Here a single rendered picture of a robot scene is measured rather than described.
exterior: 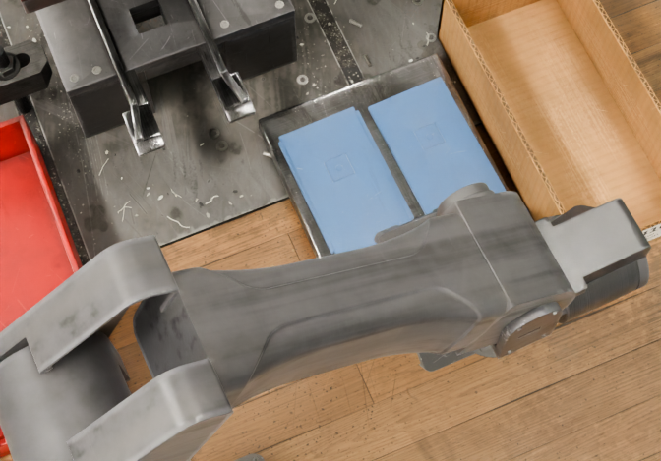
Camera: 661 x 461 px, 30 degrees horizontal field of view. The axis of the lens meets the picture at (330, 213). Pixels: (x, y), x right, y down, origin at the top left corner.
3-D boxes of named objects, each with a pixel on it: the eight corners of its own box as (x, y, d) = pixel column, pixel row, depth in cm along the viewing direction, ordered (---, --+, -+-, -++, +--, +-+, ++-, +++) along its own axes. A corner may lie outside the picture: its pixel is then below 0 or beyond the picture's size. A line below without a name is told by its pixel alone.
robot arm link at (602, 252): (578, 201, 82) (616, 118, 71) (645, 313, 79) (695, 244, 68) (423, 270, 80) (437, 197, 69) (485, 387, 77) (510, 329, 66)
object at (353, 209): (353, 293, 100) (354, 280, 97) (278, 139, 105) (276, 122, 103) (431, 259, 101) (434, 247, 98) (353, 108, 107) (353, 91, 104)
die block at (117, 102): (86, 139, 108) (69, 98, 101) (50, 47, 111) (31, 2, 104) (298, 61, 111) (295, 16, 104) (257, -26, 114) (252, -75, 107)
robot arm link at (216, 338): (529, 164, 70) (27, 258, 52) (609, 300, 67) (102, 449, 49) (423, 271, 79) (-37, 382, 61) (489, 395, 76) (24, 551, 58)
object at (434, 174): (449, 259, 101) (452, 246, 98) (368, 108, 107) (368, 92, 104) (524, 225, 102) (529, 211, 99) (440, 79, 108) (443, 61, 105)
